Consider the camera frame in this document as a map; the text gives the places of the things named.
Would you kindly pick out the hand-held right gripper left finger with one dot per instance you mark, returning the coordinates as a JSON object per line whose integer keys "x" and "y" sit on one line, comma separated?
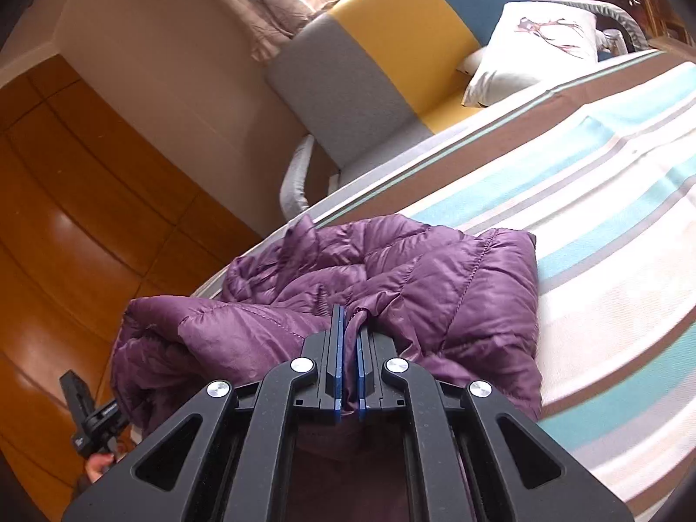
{"x": 338, "y": 359}

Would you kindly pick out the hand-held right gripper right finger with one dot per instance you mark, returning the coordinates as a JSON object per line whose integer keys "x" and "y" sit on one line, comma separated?
{"x": 362, "y": 375}

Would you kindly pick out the plain white pillow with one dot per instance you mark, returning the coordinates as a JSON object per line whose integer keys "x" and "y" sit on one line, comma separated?
{"x": 472, "y": 61}

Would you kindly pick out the grey yellow blue headboard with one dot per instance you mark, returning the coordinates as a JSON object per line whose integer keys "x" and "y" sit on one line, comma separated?
{"x": 391, "y": 43}

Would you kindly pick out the person's left hand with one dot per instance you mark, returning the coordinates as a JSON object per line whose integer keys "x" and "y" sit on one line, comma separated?
{"x": 100, "y": 466}

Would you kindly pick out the bed with striped sheet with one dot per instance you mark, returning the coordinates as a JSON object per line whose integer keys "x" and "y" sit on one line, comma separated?
{"x": 614, "y": 217}

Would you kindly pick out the white printed pillow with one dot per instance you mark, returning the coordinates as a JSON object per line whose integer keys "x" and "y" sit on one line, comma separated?
{"x": 533, "y": 49}

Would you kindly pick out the purple quilted down jacket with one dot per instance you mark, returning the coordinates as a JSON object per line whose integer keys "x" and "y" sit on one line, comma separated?
{"x": 435, "y": 293}

